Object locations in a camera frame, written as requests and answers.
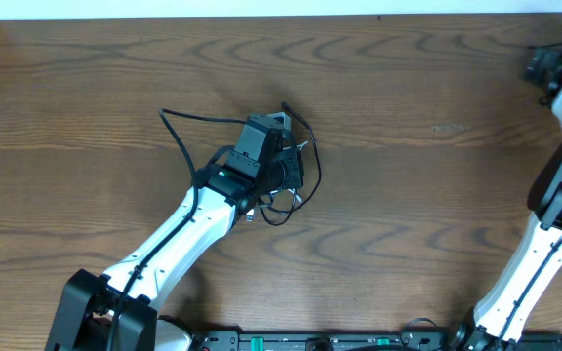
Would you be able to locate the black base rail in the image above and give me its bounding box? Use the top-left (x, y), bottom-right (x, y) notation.
top-left (188, 319), bottom-right (562, 351)

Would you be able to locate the black usb cable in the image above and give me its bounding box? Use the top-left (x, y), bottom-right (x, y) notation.
top-left (256, 100), bottom-right (323, 228)

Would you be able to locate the white usb cable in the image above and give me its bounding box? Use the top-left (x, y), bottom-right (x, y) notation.
top-left (244, 140), bottom-right (310, 223)

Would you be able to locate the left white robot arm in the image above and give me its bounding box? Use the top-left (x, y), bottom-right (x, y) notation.
top-left (46, 112), bottom-right (303, 350)

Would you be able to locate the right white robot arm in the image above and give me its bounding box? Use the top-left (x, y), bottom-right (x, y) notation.
top-left (440, 42), bottom-right (562, 350)

